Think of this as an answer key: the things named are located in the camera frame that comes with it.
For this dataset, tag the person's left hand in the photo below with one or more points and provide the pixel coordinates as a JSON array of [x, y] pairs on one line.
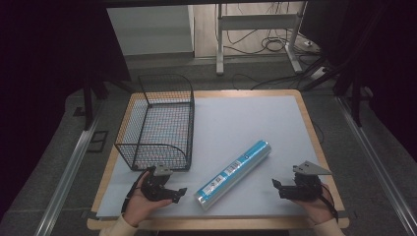
[[141, 206]]

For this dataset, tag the dark curtain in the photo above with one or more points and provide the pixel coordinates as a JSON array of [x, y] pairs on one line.
[[49, 65], [383, 59]]

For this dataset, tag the light blue table mat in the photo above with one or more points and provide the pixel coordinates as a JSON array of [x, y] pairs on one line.
[[249, 128]]

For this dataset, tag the person's right hand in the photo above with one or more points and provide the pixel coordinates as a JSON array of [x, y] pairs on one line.
[[316, 208]]

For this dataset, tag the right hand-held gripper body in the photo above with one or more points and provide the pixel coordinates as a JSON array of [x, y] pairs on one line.
[[306, 185]]

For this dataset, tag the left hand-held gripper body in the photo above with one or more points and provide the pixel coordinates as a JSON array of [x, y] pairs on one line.
[[154, 188]]

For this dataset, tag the aluminium rail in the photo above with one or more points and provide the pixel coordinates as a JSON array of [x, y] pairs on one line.
[[65, 177], [377, 157]]

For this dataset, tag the blue plastic-wrapped roll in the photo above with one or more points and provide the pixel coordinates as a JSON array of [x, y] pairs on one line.
[[231, 175]]

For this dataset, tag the white power strip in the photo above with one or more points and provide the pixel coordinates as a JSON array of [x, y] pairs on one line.
[[318, 73]]

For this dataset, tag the white metal desk frame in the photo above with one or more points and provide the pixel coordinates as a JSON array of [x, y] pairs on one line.
[[259, 21]]

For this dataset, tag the black metal stand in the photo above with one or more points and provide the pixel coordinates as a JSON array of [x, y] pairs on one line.
[[88, 98], [355, 98]]

